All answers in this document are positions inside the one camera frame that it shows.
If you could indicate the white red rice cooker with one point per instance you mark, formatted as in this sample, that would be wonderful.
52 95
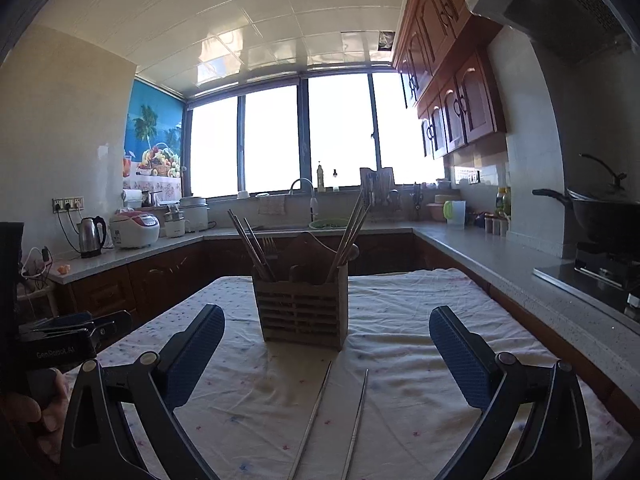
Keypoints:
134 229

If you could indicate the upper wooden cabinets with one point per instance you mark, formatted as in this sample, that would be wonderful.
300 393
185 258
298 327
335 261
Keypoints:
440 51

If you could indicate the dish drying rack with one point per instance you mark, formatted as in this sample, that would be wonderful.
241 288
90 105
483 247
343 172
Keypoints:
381 195

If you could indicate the range hood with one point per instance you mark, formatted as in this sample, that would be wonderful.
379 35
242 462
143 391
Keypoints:
574 30

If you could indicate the person's left hand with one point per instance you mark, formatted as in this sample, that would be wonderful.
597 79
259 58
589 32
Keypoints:
33 431

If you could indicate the tropical fruit poster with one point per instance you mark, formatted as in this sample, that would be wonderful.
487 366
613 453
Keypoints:
153 143

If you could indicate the green colander basket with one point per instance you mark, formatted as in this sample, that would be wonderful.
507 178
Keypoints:
328 224

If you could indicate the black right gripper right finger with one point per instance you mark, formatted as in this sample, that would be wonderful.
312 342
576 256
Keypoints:
555 442

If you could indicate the green white pitcher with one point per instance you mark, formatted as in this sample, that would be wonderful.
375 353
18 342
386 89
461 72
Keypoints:
454 212

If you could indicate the white pot cooker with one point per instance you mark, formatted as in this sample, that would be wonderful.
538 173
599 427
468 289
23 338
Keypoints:
195 213

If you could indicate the dark chopstick in holder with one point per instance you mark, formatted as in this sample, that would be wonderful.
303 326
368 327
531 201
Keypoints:
259 252
258 265

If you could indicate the wooden utensil holder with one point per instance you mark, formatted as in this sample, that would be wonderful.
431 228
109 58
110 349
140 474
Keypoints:
306 300

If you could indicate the stainless electric kettle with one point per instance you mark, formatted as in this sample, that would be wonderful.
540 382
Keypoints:
91 236

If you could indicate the small white blender appliance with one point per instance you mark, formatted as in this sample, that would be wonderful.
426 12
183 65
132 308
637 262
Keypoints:
175 223

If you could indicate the black wok pan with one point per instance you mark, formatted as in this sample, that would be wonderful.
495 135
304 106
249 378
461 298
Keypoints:
606 213

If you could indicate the curved sink faucet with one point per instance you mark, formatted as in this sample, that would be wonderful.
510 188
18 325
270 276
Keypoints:
306 187

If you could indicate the wooden cabinets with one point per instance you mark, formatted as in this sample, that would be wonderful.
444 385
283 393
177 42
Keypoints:
602 345
440 51

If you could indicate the wall power socket strip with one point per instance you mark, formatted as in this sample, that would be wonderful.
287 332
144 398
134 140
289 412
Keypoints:
67 204

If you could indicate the wooden chopstick in holder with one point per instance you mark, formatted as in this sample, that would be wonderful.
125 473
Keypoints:
345 234
352 232

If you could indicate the lower wooden cabinets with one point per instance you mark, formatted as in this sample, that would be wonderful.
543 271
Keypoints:
602 345

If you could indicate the metal fork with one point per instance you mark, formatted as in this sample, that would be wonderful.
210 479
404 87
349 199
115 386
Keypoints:
270 248

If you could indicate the white dotted tablecloth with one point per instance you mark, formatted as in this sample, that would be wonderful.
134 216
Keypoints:
249 410

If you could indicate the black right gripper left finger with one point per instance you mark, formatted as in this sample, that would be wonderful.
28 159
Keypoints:
97 440

